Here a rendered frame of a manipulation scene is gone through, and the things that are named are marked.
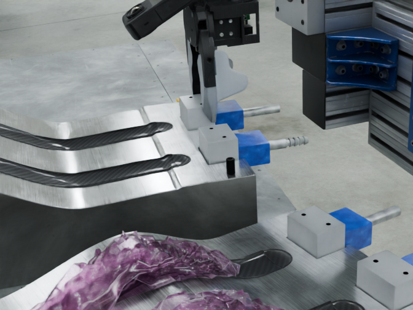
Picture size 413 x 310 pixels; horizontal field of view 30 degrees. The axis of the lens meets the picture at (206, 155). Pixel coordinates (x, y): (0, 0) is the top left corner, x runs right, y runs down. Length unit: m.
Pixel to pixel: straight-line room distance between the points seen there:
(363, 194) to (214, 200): 1.89
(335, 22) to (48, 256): 0.70
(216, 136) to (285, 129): 2.36
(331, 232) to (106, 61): 0.92
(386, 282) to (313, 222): 0.12
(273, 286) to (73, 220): 0.24
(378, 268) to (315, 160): 2.27
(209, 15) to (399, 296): 0.42
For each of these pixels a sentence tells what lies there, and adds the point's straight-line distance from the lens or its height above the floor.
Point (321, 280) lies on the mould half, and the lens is 0.75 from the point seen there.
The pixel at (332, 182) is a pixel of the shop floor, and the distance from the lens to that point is 2.81.
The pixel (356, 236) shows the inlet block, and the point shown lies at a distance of 0.81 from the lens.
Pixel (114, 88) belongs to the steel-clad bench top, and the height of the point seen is 0.80.
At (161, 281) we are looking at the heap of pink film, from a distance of 0.67.
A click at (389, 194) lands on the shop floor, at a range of 2.75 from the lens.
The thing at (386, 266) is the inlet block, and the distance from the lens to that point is 0.72.
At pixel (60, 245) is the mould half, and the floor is 0.84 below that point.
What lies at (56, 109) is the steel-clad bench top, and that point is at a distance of 1.37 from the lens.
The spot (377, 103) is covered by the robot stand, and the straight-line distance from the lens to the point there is 1.40.
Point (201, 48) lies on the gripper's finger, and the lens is 0.94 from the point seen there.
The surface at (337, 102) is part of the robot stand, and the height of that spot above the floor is 0.77.
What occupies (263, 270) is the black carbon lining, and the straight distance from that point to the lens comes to 0.77.
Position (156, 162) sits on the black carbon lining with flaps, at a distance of 0.92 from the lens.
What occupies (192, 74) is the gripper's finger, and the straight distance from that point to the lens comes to 1.02.
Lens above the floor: 1.27
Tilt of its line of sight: 25 degrees down
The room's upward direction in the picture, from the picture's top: 3 degrees counter-clockwise
